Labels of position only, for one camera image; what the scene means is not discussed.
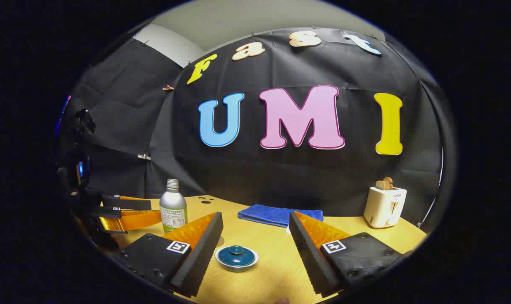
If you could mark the light toast slice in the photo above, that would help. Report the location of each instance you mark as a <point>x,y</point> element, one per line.
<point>380,185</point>

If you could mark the dark blue teacup lid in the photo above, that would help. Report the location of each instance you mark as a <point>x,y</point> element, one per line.
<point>236,255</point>

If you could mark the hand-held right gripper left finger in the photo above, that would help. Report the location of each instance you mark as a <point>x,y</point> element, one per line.
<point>204,249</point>

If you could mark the black backdrop cloth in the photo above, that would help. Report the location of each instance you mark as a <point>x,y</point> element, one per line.
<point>280,169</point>

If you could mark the folded blue towel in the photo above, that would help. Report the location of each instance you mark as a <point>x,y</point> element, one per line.
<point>268,214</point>

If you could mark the teacup with white inside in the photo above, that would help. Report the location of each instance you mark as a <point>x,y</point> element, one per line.
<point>237,267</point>

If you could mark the silver water bottle green label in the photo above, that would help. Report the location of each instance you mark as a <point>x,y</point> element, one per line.
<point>173,207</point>

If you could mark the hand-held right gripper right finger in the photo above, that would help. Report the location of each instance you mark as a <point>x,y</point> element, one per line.
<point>308,253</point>

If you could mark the white toaster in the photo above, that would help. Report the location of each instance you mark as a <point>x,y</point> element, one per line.
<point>384,207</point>

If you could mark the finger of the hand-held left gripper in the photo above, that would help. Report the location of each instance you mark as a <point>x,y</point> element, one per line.
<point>131,204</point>
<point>133,219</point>

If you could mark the copper clip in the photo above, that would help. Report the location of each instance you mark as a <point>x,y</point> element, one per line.
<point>168,88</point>

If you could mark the brown toast slice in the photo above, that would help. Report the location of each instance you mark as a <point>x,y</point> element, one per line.
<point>389,183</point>

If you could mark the silver metal clip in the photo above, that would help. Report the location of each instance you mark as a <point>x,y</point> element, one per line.
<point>144,157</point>

